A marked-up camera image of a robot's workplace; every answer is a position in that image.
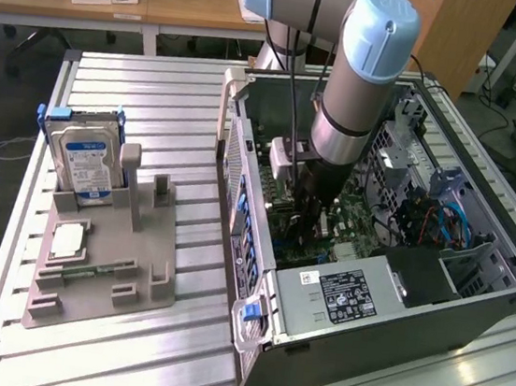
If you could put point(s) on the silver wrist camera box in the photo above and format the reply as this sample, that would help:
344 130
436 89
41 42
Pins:
283 158

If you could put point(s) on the wooden cabinet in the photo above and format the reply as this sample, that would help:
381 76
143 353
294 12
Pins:
460 39

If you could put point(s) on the wooden desk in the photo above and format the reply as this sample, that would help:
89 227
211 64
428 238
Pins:
191 6

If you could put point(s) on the grey power supply unit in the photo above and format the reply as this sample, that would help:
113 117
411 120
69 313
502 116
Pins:
344 298

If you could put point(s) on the grey plastic parts rack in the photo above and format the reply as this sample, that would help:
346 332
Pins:
137 253

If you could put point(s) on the open grey PC case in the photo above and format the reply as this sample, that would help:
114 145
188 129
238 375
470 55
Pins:
411 325

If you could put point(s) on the hard disk in blue caddy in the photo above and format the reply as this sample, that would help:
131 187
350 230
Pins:
85 162

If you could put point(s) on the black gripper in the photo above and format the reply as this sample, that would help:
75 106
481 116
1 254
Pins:
320 186

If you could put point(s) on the green motherboard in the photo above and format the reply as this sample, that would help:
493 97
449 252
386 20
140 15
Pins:
353 223

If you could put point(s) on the blue case release latch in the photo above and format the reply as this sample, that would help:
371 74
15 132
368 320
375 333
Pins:
251 313

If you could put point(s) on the silver CPU chip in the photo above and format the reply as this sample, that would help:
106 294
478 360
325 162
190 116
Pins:
67 241

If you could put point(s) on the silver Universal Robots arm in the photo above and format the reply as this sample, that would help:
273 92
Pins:
362 74

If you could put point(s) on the black plastic shroud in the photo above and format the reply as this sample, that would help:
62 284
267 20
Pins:
422 274

